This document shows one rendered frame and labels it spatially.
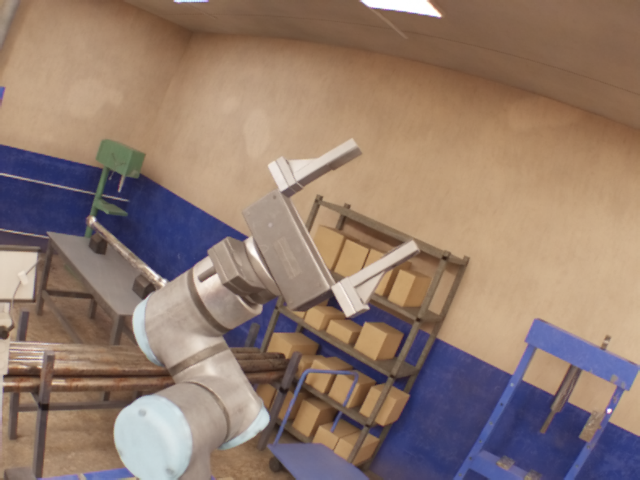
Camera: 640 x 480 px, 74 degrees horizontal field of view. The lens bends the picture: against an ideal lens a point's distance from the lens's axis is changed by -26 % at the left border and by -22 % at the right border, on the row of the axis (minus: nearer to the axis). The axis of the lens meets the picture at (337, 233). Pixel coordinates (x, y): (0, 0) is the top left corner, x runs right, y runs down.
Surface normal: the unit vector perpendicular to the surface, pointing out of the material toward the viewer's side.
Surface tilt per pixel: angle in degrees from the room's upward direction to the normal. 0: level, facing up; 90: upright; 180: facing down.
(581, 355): 90
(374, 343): 90
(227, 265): 80
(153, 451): 85
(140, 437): 85
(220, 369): 46
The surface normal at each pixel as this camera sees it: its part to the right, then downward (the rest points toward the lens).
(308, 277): -0.25, -0.17
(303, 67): -0.57, -0.13
